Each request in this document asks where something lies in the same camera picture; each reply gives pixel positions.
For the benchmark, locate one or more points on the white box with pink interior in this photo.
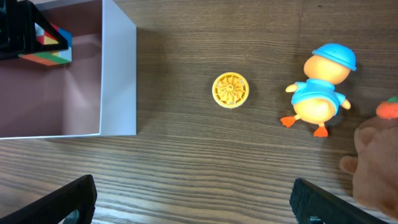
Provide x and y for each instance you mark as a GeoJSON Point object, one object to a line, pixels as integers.
{"type": "Point", "coordinates": [94, 95]}

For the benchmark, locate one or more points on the orange duck toy blue hat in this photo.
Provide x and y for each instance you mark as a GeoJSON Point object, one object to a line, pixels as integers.
{"type": "Point", "coordinates": [316, 100]}

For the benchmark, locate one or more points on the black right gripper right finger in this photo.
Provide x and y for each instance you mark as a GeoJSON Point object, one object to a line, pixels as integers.
{"type": "Point", "coordinates": [313, 205]}

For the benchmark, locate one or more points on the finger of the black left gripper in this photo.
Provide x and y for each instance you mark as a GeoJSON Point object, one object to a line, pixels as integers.
{"type": "Point", "coordinates": [18, 35]}

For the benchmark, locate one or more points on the brown plush toy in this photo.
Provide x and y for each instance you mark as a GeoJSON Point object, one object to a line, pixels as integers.
{"type": "Point", "coordinates": [374, 168]}

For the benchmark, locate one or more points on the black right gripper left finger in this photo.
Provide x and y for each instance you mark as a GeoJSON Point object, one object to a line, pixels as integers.
{"type": "Point", "coordinates": [72, 203]}

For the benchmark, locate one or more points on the orange fruit on plush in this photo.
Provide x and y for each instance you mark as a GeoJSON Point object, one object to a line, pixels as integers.
{"type": "Point", "coordinates": [388, 109]}

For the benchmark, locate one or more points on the yellow round gear toy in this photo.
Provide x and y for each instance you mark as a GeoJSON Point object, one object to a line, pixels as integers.
{"type": "Point", "coordinates": [230, 90]}

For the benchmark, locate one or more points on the multicolour puzzle cube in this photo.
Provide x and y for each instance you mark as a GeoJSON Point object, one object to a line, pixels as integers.
{"type": "Point", "coordinates": [52, 57]}

